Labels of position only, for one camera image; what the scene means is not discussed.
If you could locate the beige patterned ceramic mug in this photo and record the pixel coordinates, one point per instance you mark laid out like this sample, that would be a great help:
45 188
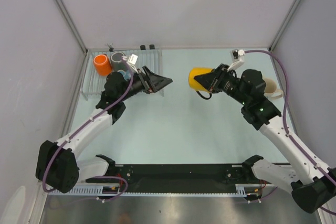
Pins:
272 92

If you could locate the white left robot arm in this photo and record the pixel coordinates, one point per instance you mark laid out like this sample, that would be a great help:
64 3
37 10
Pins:
57 166

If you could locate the clear acrylic dish rack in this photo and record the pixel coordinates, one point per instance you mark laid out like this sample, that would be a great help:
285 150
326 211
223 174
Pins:
94 84

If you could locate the orange cup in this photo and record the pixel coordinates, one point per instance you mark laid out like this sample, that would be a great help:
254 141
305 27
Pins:
102 65

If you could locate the yellow mug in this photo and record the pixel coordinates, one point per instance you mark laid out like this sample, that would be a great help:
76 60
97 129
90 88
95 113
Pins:
196 82

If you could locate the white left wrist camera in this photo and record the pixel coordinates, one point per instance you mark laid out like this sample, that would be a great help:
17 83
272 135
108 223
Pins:
130 59

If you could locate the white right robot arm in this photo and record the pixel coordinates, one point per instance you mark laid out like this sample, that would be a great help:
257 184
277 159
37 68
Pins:
310 181

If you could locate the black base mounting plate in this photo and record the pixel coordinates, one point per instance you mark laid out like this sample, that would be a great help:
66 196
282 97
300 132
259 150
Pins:
184 178

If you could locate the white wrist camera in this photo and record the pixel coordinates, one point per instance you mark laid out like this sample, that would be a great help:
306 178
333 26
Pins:
238 59
130 59

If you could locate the slotted cable duct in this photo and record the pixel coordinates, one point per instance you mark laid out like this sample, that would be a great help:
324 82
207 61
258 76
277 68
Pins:
101 191

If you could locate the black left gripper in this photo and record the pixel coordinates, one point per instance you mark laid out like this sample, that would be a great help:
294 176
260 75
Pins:
150 82

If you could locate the grey mug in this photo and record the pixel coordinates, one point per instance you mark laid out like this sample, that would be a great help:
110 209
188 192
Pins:
116 61

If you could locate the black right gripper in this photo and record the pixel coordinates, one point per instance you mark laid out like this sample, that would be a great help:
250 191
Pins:
212 80

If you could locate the light blue mug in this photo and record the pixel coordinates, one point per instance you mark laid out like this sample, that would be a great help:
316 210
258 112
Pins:
126 74

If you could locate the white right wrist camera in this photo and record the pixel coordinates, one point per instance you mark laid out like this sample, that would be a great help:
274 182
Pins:
238 59

